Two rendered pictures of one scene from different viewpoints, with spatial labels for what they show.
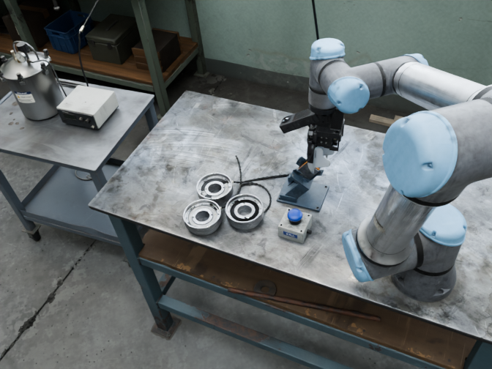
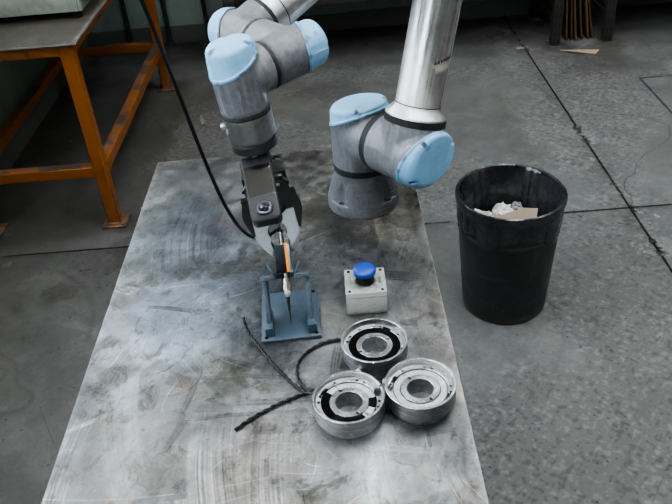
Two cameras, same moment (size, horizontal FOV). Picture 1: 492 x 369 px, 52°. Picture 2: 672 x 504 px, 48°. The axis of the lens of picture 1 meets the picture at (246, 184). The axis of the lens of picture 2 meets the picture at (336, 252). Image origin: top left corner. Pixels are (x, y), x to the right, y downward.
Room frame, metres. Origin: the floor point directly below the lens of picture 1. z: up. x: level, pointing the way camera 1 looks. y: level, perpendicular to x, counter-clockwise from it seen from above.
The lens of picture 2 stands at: (1.37, 0.77, 1.64)
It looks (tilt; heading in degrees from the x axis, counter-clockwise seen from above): 35 degrees down; 241
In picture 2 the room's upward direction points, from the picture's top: 5 degrees counter-clockwise
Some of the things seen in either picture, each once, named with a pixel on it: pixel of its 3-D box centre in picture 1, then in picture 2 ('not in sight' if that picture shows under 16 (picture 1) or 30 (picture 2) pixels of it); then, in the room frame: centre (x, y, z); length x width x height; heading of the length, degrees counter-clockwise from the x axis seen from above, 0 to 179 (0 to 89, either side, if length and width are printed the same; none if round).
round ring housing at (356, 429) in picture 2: (214, 189); (349, 405); (1.00, 0.09, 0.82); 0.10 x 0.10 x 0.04
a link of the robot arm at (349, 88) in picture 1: (351, 86); (283, 50); (0.87, -0.25, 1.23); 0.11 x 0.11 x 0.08; 10
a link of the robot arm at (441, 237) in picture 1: (432, 234); (361, 130); (0.65, -0.40, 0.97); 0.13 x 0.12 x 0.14; 100
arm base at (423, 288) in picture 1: (425, 263); (362, 179); (0.65, -0.41, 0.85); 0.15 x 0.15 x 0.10
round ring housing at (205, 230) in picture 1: (203, 217); (420, 392); (0.90, 0.13, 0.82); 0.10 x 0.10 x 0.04
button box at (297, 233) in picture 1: (296, 225); (365, 288); (0.83, -0.12, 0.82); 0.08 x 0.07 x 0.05; 60
